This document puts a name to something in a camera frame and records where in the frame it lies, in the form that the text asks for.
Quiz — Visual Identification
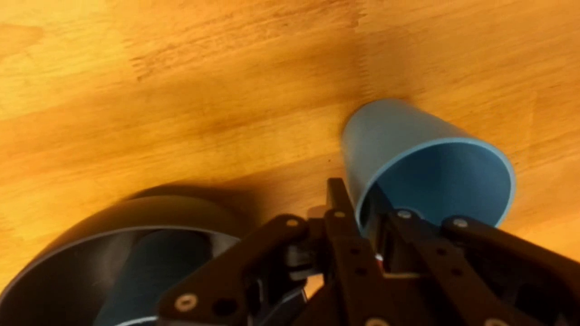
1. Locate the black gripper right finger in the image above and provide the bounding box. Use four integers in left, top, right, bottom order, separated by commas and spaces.
360, 189, 580, 326

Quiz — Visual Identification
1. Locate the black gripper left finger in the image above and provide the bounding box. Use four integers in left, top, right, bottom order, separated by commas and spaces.
157, 178, 387, 326

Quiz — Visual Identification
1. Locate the light blue cup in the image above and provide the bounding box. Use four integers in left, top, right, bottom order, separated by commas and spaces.
340, 98, 518, 241

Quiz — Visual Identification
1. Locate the black bowl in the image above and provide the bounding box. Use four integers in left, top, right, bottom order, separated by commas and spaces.
0, 194, 246, 326

